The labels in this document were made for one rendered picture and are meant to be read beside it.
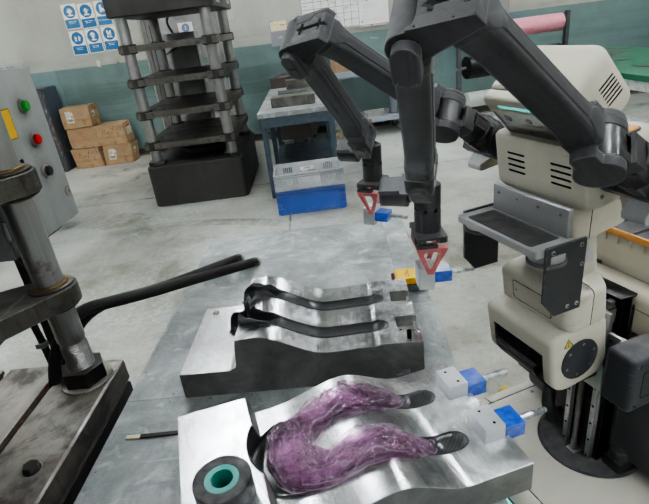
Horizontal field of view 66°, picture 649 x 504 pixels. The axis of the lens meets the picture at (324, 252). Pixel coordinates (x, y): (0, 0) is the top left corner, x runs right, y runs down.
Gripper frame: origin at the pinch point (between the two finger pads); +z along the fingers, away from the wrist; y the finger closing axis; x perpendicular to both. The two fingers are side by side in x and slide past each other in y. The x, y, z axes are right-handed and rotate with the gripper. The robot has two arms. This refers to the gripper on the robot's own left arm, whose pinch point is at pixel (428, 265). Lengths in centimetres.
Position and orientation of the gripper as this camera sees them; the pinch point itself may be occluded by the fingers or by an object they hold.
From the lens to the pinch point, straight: 115.1
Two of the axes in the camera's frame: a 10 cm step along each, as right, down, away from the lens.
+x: 9.9, -1.1, -0.2
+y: 0.2, 4.2, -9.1
